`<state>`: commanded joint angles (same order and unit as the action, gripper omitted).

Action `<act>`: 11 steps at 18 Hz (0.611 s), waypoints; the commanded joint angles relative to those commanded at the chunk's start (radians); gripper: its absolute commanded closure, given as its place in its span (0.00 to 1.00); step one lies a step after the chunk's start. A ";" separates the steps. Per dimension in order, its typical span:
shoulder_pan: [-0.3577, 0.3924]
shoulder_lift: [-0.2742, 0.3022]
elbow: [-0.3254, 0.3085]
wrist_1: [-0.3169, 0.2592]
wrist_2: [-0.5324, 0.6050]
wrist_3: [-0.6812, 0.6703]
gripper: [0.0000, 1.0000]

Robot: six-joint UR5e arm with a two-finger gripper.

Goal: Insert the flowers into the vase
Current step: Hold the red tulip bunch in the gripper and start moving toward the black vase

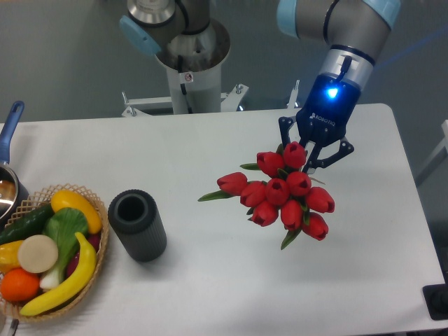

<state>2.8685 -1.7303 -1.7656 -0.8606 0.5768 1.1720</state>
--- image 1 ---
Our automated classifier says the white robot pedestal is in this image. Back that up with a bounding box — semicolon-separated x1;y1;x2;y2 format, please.
120;17;249;114

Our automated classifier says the blue handled saucepan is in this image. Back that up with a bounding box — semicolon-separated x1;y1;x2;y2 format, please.
1;101;29;230

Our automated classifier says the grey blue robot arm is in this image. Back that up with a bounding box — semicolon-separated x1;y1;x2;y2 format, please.
119;1;400;173

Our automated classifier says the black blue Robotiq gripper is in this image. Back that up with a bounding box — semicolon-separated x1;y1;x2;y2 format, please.
278;74;361;174

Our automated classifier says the red tulip bouquet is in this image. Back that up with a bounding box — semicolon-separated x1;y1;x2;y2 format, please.
199;141;335;249

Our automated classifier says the woven wicker basket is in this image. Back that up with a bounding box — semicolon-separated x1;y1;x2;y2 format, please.
1;183;110;323

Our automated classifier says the yellow bell pepper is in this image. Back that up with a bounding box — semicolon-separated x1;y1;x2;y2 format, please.
0;240;23;274

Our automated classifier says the beige round disc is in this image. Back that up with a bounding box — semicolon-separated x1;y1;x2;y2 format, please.
17;234;59;274

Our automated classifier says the green bok choy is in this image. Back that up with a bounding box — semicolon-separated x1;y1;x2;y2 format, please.
40;207;88;291

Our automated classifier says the green cucumber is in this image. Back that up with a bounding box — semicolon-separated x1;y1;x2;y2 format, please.
1;204;54;244

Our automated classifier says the dark grey ribbed vase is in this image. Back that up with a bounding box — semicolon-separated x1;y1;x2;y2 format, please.
108;189;167;262

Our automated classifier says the black device at table edge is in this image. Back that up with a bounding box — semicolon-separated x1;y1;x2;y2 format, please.
422;283;447;321

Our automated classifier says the white metal frame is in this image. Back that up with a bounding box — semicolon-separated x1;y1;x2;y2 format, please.
414;120;447;188

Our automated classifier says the orange fruit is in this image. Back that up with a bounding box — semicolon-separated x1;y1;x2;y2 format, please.
1;268;40;302

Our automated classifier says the purple red vegetable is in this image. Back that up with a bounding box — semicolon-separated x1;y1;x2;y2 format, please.
66;233;101;278

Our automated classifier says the yellow banana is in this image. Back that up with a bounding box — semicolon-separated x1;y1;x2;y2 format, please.
20;232;97;316

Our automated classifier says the yellow squash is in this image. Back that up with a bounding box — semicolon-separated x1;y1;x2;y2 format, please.
50;190;102;235

